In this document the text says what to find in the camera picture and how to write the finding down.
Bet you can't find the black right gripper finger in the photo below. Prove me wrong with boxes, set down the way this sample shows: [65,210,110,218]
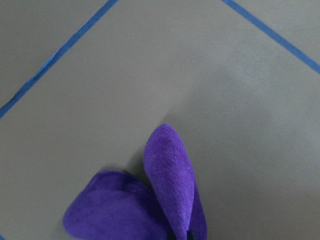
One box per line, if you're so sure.
[187,231,196,240]

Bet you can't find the purple cloth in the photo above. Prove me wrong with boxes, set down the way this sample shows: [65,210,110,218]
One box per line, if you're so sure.
[62,124,208,240]

